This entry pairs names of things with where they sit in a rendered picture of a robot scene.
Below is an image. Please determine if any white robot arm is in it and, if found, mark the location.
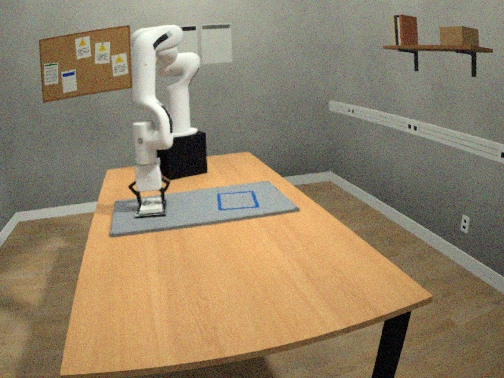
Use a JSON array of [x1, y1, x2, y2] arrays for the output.
[[131, 25, 200, 165]]

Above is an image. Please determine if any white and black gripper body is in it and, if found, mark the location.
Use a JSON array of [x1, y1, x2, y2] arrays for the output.
[[135, 162, 162, 192]]

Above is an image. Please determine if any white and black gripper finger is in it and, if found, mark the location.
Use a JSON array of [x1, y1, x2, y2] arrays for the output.
[[128, 180, 142, 206], [159, 177, 170, 204]]

